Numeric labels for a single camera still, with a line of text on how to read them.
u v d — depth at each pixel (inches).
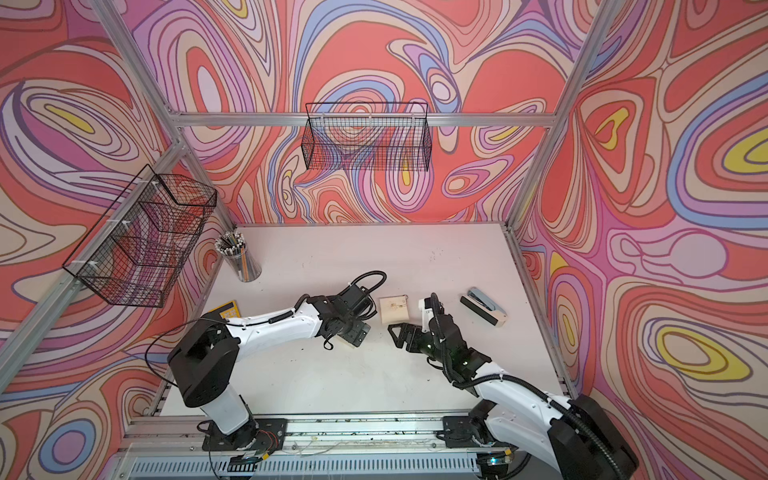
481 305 36.8
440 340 24.3
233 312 37.0
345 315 26.6
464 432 29.0
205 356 18.5
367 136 37.6
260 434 28.6
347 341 30.9
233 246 35.8
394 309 36.5
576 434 16.0
